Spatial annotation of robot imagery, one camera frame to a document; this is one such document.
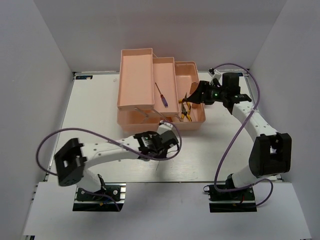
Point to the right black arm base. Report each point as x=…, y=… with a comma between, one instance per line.
x=230, y=202

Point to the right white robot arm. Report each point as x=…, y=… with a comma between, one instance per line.
x=271, y=151

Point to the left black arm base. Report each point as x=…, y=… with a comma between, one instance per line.
x=110, y=199

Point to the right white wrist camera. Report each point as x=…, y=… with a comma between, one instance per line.
x=215, y=76

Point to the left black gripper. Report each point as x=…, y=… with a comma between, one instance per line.
x=162, y=155

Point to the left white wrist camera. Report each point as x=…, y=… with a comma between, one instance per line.
x=164, y=127

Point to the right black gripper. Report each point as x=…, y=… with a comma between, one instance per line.
x=198, y=97

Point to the pink plastic toolbox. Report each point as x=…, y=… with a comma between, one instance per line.
x=151, y=89

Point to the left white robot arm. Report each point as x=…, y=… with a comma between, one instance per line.
x=74, y=159

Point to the blue handled small screwdriver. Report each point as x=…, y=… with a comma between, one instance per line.
x=163, y=99

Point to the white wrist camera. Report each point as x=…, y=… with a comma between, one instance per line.
x=215, y=76
x=164, y=127

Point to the yellow long nose pliers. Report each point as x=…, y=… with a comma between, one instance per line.
x=185, y=109

